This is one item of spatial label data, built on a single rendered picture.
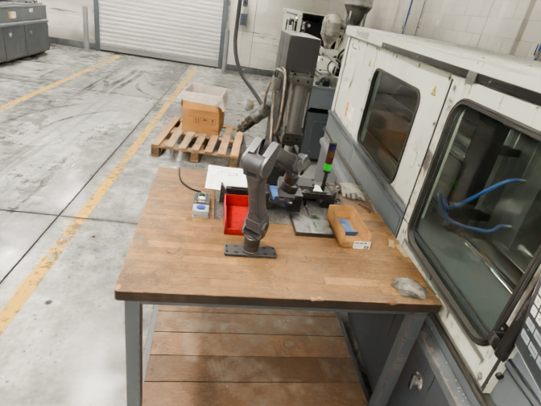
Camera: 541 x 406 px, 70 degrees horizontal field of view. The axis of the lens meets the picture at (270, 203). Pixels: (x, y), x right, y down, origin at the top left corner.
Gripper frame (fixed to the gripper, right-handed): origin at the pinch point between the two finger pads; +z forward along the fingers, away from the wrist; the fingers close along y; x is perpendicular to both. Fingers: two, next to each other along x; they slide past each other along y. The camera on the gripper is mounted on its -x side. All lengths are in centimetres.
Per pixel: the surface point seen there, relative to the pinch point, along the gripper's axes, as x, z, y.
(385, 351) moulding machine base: -59, 42, -56
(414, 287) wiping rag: -44, -17, -43
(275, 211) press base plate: -0.1, 12.8, 0.4
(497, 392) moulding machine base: -55, -31, -79
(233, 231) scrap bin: 20.6, -0.4, -18.2
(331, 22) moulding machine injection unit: -127, 173, 406
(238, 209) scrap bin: 17.4, 11.5, -1.2
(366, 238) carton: -35.5, -3.4, -18.1
